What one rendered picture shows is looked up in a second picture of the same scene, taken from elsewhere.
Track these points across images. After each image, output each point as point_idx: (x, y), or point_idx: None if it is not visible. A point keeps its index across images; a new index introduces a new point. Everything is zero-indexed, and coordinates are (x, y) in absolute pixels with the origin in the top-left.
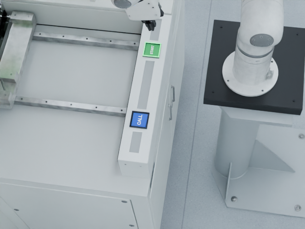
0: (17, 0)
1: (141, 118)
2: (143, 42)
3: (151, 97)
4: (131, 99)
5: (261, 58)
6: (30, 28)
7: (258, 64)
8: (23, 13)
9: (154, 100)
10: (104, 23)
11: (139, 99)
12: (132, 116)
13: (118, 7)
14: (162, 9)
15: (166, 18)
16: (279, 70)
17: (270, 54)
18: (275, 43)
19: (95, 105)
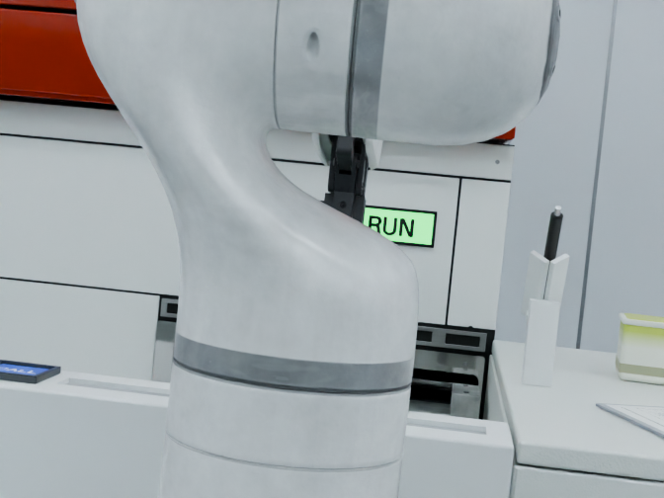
0: (493, 353)
1: (18, 372)
2: None
3: (107, 391)
4: (110, 377)
5: (172, 375)
6: (436, 413)
7: (165, 435)
8: (472, 390)
9: (90, 392)
10: None
11: (107, 387)
12: (36, 365)
13: (510, 397)
14: (535, 434)
15: (490, 439)
16: None
17: (201, 400)
18: (81, 13)
19: None
